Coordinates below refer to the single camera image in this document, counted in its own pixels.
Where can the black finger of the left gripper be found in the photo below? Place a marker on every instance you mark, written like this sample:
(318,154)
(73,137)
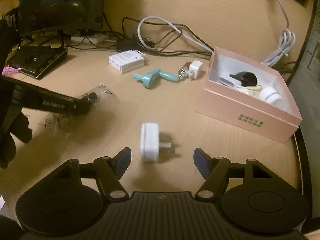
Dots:
(34,97)

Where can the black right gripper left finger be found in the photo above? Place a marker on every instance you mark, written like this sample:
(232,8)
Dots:
(109,171)

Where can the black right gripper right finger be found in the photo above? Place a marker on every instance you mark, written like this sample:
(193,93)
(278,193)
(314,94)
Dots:
(215,173)

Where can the white round plug adapter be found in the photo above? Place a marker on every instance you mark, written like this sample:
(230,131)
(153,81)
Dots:
(150,144)

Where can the teal plastic crank handle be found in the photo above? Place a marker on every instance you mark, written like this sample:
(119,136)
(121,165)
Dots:
(150,78)

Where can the red silver car charger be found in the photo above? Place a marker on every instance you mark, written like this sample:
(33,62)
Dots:
(183,72)

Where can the white square charger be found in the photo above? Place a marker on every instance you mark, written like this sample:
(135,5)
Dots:
(195,69)

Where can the clear bag with black part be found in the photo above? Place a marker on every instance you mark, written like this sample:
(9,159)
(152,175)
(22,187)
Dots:
(100,96)

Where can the white ethernet adapter with cable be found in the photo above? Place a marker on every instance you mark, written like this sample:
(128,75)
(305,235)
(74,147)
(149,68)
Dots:
(230,81)

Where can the black keyboard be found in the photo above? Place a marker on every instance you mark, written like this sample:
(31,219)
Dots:
(37,61)

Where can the pink cardboard box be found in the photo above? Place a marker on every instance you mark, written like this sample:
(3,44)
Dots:
(229,105)

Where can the white power strip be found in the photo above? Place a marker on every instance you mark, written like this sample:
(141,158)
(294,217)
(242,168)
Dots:
(98,38)

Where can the dark computer monitor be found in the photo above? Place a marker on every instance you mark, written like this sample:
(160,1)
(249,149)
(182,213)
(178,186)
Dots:
(41,16)

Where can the white round case in box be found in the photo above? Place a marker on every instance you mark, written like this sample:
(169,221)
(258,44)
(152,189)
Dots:
(270,95)

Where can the black round object in box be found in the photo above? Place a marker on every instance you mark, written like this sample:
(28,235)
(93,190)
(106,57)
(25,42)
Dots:
(247,79)

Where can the small white product box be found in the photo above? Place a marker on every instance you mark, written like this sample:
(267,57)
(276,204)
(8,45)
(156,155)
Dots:
(127,61)

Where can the computer tower case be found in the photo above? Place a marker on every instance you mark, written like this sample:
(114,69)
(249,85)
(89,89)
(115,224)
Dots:
(304,85)

